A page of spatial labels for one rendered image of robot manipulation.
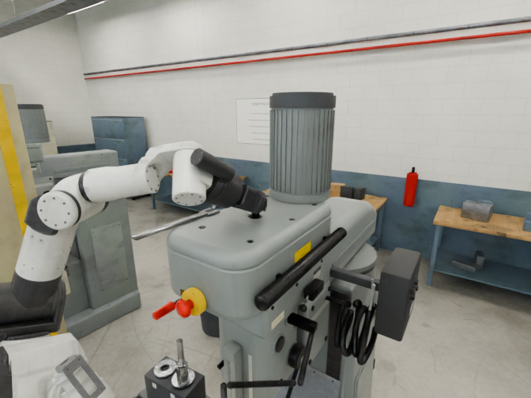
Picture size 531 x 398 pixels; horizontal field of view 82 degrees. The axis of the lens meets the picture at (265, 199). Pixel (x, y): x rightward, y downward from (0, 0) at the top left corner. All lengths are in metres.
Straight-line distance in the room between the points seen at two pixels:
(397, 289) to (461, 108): 4.03
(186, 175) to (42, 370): 0.51
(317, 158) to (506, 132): 4.06
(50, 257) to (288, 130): 0.65
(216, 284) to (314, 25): 5.09
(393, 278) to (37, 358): 0.86
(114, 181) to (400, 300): 0.78
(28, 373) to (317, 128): 0.87
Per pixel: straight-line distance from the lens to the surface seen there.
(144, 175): 0.64
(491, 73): 4.84
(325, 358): 1.45
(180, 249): 0.70
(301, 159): 0.89
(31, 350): 0.86
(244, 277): 0.63
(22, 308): 0.88
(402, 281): 0.94
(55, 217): 0.72
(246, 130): 6.09
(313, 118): 0.89
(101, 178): 0.68
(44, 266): 0.81
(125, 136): 7.95
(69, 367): 0.75
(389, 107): 4.94
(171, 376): 1.48
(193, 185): 0.59
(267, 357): 0.92
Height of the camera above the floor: 2.16
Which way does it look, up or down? 16 degrees down
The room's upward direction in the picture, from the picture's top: straight up
